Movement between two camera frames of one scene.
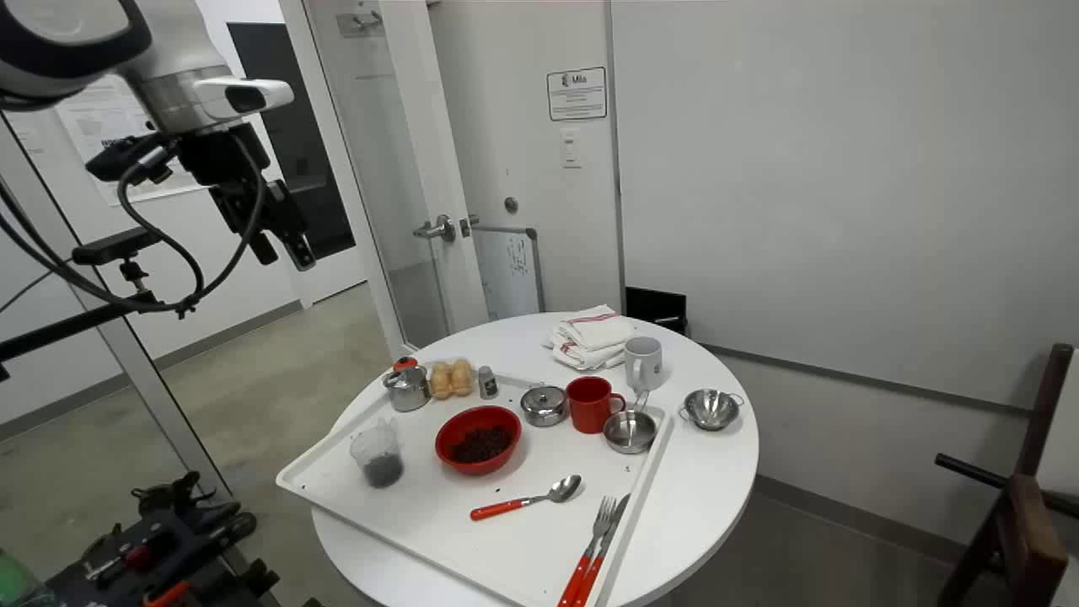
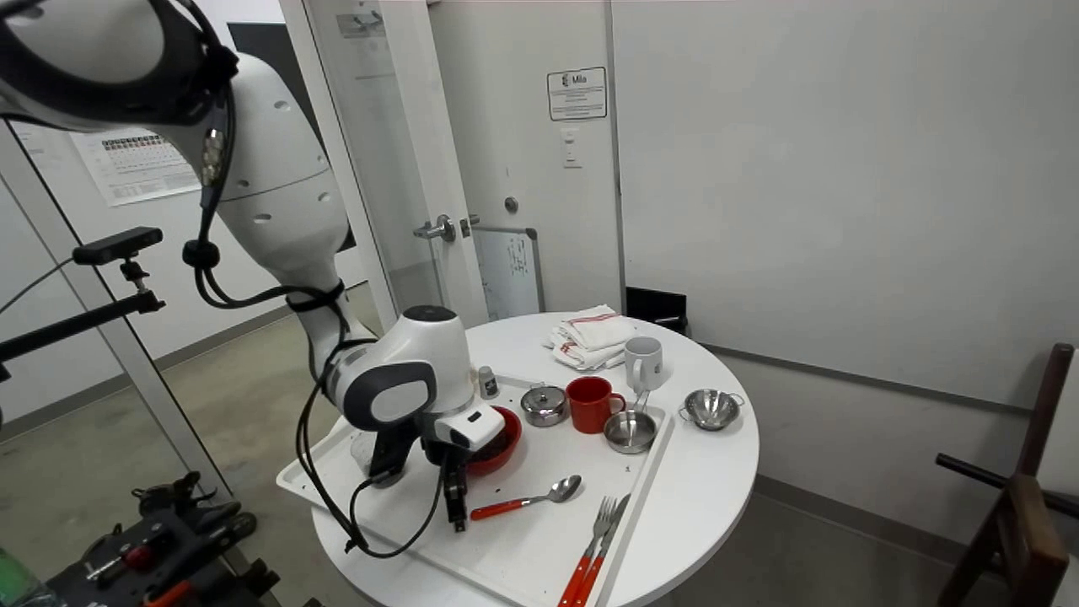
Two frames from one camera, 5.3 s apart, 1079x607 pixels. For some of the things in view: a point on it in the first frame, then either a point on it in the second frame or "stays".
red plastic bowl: [476, 440] stays
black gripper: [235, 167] → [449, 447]
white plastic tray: [490, 479] stays
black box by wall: [663, 307] stays
